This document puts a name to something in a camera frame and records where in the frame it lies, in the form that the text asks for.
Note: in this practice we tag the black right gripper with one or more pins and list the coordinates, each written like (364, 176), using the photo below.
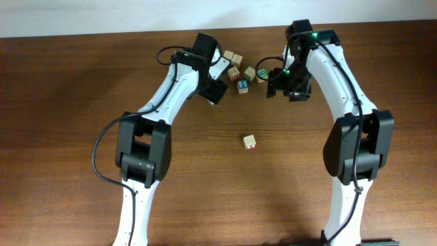
(294, 91)

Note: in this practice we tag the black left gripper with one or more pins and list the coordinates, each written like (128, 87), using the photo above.
(218, 91)

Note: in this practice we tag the wooden block blue S top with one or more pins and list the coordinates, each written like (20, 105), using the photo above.
(243, 86)

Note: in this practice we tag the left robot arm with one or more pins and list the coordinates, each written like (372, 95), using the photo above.
(143, 152)

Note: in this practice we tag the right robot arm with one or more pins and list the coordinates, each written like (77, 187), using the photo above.
(358, 143)

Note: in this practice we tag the wooden block Y red side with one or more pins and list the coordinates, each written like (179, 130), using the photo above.
(233, 73)

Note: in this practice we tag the wooden block green B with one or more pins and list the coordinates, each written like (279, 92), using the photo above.
(262, 75)

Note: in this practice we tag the plain wooden block hourglass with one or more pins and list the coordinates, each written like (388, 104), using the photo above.
(236, 60)

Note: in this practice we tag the wooden block blue side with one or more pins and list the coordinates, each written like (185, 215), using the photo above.
(228, 55)

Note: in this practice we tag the wooden block green side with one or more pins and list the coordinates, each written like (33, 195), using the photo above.
(249, 74)

